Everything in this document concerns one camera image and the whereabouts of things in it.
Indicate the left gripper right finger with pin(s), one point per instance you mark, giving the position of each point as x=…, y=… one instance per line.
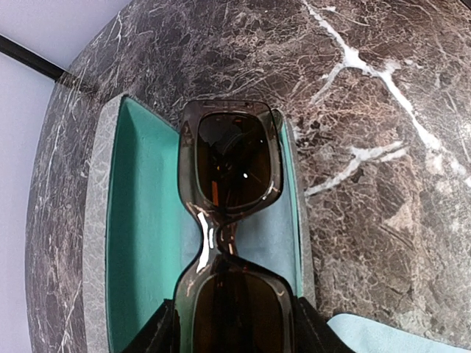
x=312, y=332

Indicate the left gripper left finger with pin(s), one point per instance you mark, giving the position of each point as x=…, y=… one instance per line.
x=156, y=334

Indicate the blue cleaning cloth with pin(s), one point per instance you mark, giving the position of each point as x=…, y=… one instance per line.
x=272, y=235
x=365, y=335

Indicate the light grey glasses case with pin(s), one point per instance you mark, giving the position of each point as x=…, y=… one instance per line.
x=131, y=211

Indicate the brown sunglasses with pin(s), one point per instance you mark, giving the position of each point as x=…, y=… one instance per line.
x=222, y=302

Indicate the left black frame post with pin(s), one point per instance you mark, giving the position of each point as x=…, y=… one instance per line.
x=30, y=59

